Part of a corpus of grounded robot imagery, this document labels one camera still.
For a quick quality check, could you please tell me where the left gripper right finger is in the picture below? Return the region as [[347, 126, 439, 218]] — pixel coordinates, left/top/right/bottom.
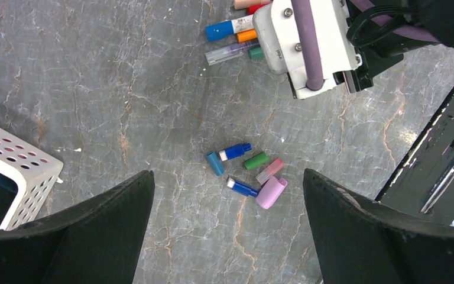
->
[[303, 169, 454, 283]]

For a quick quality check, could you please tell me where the blue cap white marker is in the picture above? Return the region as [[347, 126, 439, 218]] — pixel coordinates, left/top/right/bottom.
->
[[205, 14, 254, 42]]

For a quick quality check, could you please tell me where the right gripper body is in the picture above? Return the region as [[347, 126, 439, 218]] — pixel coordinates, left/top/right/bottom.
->
[[344, 1, 404, 93]]

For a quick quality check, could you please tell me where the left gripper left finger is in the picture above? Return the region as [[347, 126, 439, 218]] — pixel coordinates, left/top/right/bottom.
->
[[0, 170, 155, 283]]

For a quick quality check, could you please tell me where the teal marker cap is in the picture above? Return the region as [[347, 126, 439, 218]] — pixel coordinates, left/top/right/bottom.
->
[[206, 151, 225, 176]]

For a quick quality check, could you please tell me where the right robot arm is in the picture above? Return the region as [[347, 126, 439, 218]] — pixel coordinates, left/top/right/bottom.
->
[[338, 1, 454, 93]]

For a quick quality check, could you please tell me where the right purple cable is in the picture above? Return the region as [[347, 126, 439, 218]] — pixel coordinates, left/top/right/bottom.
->
[[290, 0, 439, 92]]

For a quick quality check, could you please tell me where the white plastic basket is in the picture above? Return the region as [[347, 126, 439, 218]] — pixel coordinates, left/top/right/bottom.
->
[[0, 128, 63, 230]]

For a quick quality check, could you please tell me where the orange cap marker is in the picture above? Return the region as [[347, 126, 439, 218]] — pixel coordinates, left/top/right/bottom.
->
[[236, 29, 257, 43]]

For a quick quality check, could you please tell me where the blue whiteboard marker cap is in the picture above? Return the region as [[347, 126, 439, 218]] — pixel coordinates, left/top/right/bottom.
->
[[219, 143, 252, 162]]

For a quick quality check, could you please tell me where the red cap marker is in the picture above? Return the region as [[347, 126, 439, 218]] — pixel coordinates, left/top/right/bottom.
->
[[247, 4, 266, 15]]

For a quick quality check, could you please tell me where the pink highlighter cap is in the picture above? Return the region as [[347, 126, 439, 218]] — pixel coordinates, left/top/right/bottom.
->
[[255, 176, 288, 209]]

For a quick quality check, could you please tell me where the green marker cap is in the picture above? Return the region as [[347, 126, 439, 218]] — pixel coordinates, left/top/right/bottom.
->
[[243, 152, 269, 170]]

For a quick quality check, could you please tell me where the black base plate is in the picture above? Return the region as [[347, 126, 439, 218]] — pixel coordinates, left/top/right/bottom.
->
[[376, 87, 454, 227]]

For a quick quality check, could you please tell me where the small pink pen cap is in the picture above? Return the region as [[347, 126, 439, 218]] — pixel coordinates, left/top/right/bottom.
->
[[256, 158, 284, 185]]

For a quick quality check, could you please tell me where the clear cap purple pen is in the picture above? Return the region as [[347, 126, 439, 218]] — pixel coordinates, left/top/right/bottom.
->
[[205, 40, 260, 66]]

